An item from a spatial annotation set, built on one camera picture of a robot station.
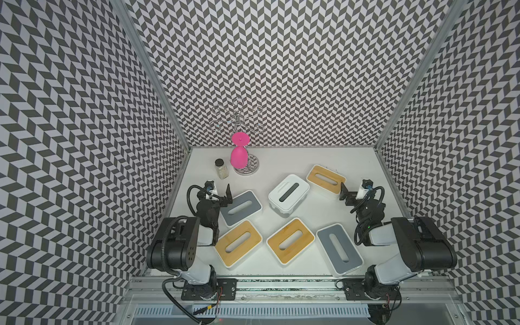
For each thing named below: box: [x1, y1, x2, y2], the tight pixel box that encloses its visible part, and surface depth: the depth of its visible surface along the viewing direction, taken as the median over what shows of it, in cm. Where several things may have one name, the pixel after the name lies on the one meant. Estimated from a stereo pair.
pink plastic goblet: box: [230, 132, 250, 170], surface depth 88 cm
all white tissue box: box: [268, 174, 311, 219], surface depth 91 cm
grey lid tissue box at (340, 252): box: [315, 223, 365, 277], surface depth 80 cm
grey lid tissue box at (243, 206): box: [218, 189, 263, 228], surface depth 90 cm
